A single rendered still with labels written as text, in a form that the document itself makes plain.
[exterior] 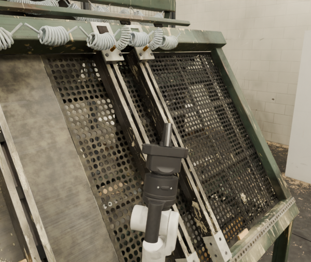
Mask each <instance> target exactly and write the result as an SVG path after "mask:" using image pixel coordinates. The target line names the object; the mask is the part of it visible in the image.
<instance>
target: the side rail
mask: <svg viewBox="0 0 311 262"><path fill-rule="evenodd" d="M211 55H212V57H213V59H214V61H215V64H216V65H217V67H218V69H219V72H220V74H221V76H222V78H223V81H224V83H225V85H226V87H227V89H228V91H229V93H230V95H231V98H232V100H233V102H234V104H235V106H236V108H237V110H238V112H239V115H240V117H241V119H242V121H243V123H244V125H245V127H246V129H247V132H248V134H249V136H250V138H251V140H252V142H253V144H254V146H255V149H256V151H257V153H258V155H259V157H260V159H261V161H262V163H263V166H264V168H265V170H266V172H267V174H268V176H269V178H270V180H271V183H272V185H273V187H274V189H275V191H276V193H277V195H278V198H279V200H284V199H288V198H289V197H290V196H291V193H290V191H289V189H288V187H287V185H286V182H285V180H284V178H283V176H282V174H281V172H280V170H279V168H278V166H277V164H276V161H275V159H274V157H273V155H272V153H271V151H270V149H269V147H268V145H267V143H266V140H265V138H264V136H263V134H262V132H261V130H260V128H259V126H258V124H257V122H256V120H255V117H254V115H253V113H252V111H251V109H250V107H249V105H248V103H247V101H246V99H245V96H244V94H243V92H242V90H241V88H240V86H239V84H238V82H237V80H236V78H235V75H234V73H233V71H232V69H231V67H230V65H229V63H228V60H227V58H226V56H225V54H224V52H223V50H222V49H221V48H215V49H214V50H213V51H211Z"/></svg>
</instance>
